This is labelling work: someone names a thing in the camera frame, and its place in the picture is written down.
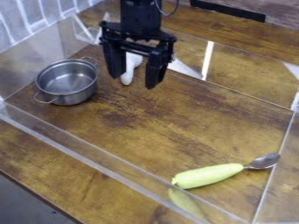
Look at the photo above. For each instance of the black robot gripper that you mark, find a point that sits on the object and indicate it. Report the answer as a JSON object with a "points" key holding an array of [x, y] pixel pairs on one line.
{"points": [[152, 45]]}

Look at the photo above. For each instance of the white plush mushroom red cap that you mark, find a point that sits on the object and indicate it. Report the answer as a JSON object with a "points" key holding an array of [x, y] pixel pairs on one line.
{"points": [[132, 62]]}

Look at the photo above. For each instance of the silver metal pot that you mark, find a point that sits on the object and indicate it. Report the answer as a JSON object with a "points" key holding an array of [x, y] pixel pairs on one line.
{"points": [[67, 82]]}

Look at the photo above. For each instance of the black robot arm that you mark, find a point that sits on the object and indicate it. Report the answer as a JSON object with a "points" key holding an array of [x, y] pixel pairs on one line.
{"points": [[140, 16]]}

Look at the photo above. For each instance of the black bar on back table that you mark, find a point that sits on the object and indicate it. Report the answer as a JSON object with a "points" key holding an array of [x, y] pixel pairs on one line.
{"points": [[247, 14]]}

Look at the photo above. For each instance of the green handled metal spoon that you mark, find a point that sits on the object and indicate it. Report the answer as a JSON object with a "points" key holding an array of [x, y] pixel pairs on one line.
{"points": [[211, 174]]}

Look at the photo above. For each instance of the clear acrylic enclosure wall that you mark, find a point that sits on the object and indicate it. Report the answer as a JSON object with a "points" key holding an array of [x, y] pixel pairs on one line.
{"points": [[100, 159]]}

